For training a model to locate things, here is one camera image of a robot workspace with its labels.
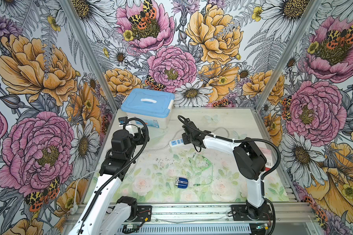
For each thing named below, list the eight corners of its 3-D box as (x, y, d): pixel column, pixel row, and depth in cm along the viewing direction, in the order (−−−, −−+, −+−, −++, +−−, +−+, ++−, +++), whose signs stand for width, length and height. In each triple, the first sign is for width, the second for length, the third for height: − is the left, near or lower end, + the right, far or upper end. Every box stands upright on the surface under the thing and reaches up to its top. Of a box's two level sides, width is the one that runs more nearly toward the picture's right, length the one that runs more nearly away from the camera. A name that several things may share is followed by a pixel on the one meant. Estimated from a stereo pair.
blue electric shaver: (175, 188, 84) (175, 186, 81) (175, 179, 87) (175, 177, 85) (187, 188, 84) (188, 186, 81) (187, 179, 88) (187, 177, 85)
